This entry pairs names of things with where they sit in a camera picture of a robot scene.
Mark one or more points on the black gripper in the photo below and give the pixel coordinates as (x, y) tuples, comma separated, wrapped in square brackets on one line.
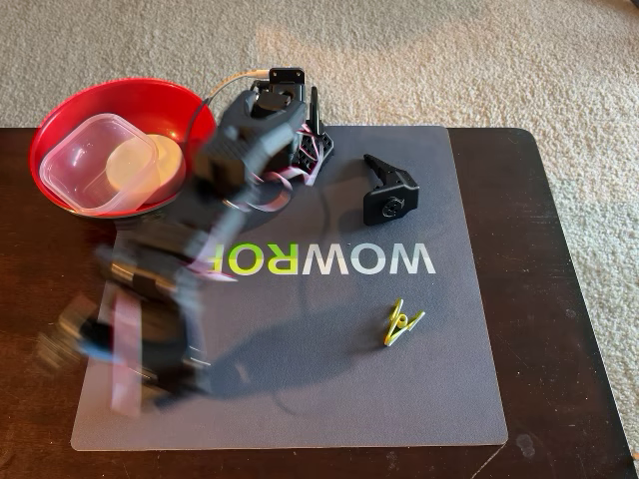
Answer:
[(150, 349)]

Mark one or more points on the yellow clip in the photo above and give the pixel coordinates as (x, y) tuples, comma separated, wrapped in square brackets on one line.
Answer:
[(399, 327)]

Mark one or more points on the small white bowl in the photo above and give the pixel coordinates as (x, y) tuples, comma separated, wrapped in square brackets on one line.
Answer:
[(170, 164)]

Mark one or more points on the clear plastic container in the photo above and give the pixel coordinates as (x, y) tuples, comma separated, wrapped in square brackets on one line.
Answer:
[(80, 169)]

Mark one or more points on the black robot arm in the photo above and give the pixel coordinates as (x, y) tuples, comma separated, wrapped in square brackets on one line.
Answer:
[(249, 144)]

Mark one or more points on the red bowl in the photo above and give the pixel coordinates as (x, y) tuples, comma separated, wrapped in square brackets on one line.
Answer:
[(125, 100)]

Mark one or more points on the grey WOWROBO mat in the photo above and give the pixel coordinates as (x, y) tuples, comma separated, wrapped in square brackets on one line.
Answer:
[(349, 374)]

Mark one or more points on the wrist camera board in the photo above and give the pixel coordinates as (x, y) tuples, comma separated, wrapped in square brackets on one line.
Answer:
[(70, 324)]

